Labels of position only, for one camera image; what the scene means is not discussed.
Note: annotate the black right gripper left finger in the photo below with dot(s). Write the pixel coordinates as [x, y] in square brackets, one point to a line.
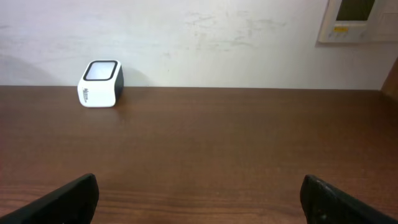
[73, 203]

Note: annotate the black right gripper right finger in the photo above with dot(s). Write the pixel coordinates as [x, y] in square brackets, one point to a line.
[323, 203]

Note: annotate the beige wall control panel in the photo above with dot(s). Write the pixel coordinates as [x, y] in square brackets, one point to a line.
[356, 21]

